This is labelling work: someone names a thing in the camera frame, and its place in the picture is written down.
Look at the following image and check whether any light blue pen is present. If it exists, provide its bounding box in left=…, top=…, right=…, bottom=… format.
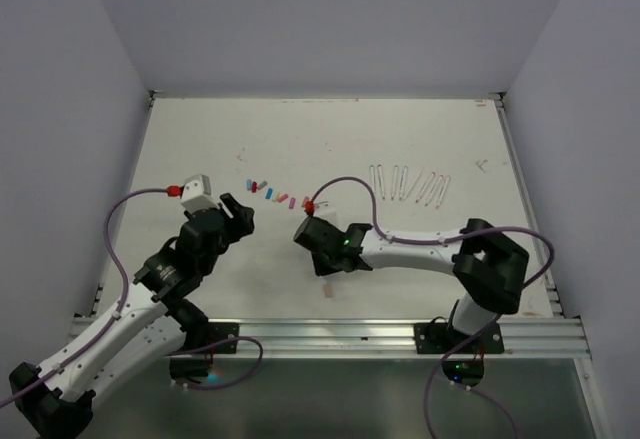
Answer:
left=368, top=164, right=378, bottom=195

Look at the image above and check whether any grey pen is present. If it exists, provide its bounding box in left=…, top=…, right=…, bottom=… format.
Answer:
left=390, top=164, right=400, bottom=201

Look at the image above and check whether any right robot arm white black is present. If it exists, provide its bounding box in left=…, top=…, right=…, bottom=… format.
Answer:
left=293, top=216, right=529, bottom=352

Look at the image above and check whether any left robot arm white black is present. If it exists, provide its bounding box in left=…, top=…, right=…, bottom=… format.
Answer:
left=1, top=186, right=255, bottom=438

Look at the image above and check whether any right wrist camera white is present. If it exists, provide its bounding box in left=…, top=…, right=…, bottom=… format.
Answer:
left=314, top=201, right=338, bottom=226

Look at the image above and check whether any aluminium mounting rail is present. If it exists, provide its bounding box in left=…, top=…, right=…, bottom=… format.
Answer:
left=69, top=316, right=591, bottom=360

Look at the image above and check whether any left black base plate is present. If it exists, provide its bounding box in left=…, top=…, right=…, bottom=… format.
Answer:
left=169, top=319, right=241, bottom=358

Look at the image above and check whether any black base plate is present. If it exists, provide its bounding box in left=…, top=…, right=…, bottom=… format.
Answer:
left=169, top=319, right=241, bottom=358
left=413, top=316, right=505, bottom=356

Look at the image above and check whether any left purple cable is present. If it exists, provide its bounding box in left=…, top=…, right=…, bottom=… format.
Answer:
left=0, top=184, right=265, bottom=410

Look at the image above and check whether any purple cable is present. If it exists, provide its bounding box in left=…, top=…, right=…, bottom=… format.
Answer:
left=0, top=184, right=265, bottom=410
left=303, top=176, right=555, bottom=439

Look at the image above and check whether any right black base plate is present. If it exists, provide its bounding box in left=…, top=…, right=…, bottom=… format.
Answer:
left=413, top=316, right=505, bottom=356

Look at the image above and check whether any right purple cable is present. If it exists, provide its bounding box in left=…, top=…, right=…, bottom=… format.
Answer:
left=303, top=176, right=555, bottom=439

